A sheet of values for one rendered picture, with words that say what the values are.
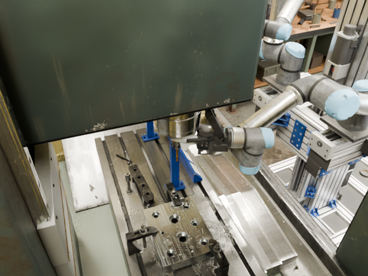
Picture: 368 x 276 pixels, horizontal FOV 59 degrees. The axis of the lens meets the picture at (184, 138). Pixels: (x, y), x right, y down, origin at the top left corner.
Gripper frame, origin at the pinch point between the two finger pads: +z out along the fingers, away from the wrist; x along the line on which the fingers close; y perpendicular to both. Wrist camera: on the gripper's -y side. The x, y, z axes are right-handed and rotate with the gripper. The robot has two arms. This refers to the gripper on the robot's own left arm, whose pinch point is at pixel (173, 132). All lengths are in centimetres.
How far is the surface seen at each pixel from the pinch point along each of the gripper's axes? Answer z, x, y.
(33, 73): 33, -24, -33
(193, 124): -5.5, -6.4, -7.8
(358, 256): -77, -19, 48
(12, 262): 37, -49, 0
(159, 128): 5.2, -5.3, -5.3
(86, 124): 23.8, -20.9, -17.5
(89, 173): 47, 57, 75
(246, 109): -102, 234, 137
